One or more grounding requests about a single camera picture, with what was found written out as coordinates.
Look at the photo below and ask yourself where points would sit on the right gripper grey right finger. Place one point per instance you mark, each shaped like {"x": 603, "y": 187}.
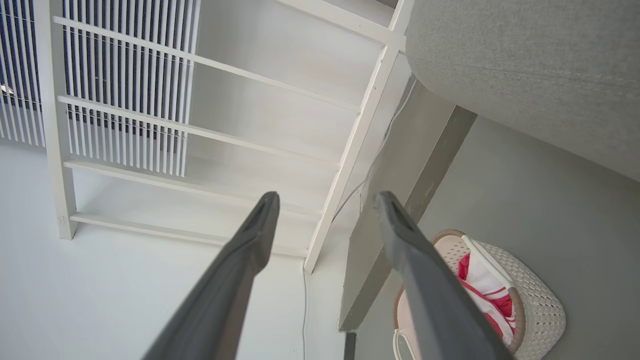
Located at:
{"x": 435, "y": 300}

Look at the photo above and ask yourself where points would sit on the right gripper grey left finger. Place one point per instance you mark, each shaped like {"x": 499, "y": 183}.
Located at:
{"x": 225, "y": 290}

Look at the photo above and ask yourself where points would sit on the white perforated plastic laundry basket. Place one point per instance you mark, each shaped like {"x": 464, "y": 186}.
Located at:
{"x": 537, "y": 305}

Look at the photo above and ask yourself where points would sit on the red and white garment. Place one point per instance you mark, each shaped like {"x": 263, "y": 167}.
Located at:
{"x": 484, "y": 282}

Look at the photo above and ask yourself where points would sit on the black baseboard strip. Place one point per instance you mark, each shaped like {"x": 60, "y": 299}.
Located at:
{"x": 350, "y": 347}

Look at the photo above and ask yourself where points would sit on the grey raised concrete step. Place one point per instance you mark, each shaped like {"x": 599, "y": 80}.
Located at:
{"x": 400, "y": 150}

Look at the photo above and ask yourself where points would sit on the white wooden railing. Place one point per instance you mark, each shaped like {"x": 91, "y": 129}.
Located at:
{"x": 56, "y": 150}

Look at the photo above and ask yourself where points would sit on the white vertical slat blinds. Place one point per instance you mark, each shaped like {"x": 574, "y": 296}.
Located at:
{"x": 125, "y": 75}

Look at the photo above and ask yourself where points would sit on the grey fabric sofa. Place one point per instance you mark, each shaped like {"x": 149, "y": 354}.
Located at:
{"x": 525, "y": 60}

